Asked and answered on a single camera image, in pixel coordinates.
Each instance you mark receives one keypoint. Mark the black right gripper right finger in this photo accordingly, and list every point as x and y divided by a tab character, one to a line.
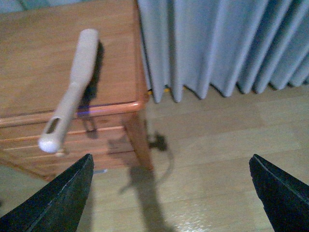
284	197

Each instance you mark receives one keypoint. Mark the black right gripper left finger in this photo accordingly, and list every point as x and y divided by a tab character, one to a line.
58	206

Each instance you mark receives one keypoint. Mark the round wooden upper drawer knob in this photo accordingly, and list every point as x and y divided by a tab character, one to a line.
60	153

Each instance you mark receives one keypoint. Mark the beige hand brush black bristles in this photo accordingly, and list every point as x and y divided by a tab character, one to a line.
53	135

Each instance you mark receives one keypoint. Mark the wooden nightstand with drawers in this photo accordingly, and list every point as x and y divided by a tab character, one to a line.
36	53

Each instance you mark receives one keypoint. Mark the light grey pleated curtain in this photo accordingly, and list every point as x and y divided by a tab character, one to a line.
227	44

